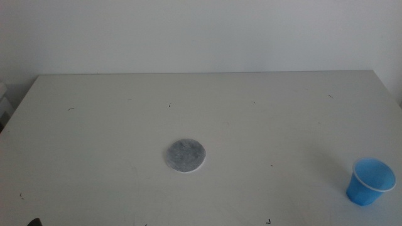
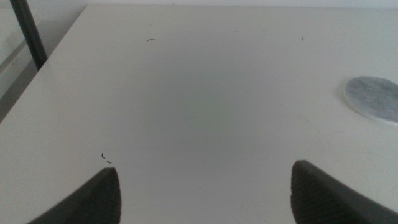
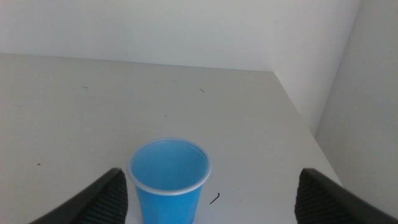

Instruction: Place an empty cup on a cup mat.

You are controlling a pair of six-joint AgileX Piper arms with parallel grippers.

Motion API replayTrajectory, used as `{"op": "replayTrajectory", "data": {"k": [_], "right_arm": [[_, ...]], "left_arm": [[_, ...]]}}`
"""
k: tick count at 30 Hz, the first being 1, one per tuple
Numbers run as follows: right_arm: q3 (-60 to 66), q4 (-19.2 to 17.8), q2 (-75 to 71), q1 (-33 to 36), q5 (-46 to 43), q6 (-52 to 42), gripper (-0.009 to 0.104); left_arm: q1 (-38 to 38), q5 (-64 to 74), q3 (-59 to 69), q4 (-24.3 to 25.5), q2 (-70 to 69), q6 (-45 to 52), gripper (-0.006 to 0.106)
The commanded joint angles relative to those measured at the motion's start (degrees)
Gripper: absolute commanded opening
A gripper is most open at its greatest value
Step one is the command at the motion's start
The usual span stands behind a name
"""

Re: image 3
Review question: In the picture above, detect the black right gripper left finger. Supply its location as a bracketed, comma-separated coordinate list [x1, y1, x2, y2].
[29, 167, 129, 224]

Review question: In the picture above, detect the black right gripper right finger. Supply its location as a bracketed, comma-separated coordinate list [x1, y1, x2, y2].
[294, 167, 398, 224]

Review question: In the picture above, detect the blue plastic cup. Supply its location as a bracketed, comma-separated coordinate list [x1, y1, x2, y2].
[126, 137, 212, 224]

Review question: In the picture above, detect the small black curled scrap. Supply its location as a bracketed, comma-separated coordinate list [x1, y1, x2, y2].
[208, 192, 221, 206]

